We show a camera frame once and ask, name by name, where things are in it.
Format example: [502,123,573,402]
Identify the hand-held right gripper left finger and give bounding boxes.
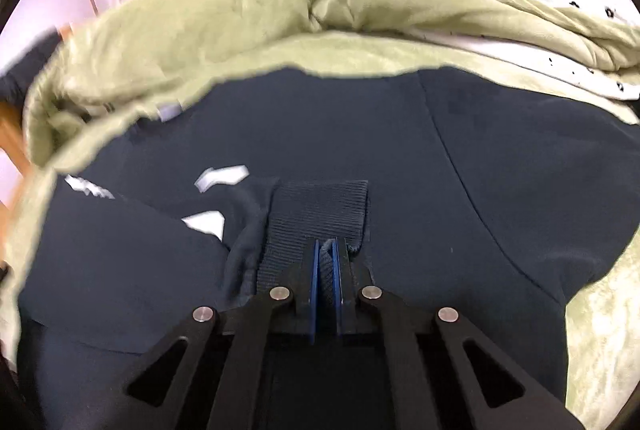
[112,237,321,430]

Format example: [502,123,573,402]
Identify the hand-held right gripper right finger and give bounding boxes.
[331,237,587,430]

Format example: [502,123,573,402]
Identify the navy sweater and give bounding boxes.
[15,66,640,430]

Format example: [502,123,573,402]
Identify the green bed sheet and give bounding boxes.
[0,32,640,426]

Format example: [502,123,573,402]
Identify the green quilt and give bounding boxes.
[10,0,640,181]

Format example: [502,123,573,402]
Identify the white spotted quilt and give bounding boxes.
[400,0,640,102]

